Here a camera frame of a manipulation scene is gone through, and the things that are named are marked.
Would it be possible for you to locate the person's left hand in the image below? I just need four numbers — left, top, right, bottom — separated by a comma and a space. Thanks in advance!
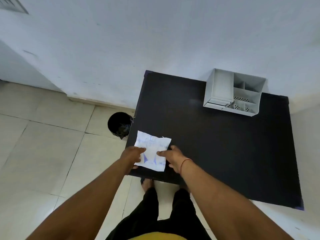
120, 146, 147, 175

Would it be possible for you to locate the person's right hand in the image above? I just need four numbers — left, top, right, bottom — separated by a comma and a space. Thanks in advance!
157, 145, 192, 173

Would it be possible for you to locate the white printed glove packet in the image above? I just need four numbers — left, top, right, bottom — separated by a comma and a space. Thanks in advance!
134, 130, 172, 172

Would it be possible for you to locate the grey plastic organizer box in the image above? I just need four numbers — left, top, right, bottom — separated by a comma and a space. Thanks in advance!
203, 68, 266, 117

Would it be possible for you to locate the person's right forearm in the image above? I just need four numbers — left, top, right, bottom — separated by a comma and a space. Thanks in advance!
180, 159, 294, 240

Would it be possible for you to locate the person's left forearm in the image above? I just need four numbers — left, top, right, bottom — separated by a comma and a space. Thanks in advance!
26, 153, 132, 240

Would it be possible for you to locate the person's left foot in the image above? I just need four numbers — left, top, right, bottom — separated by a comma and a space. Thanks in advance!
140, 178, 154, 195

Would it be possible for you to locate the black round trash bin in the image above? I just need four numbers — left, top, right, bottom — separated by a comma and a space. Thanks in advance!
107, 112, 134, 140

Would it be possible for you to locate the yellow shirt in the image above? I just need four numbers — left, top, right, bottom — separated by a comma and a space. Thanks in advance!
127, 231, 188, 240

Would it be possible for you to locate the red thread bracelet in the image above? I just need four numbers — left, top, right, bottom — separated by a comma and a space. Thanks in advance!
180, 158, 193, 174

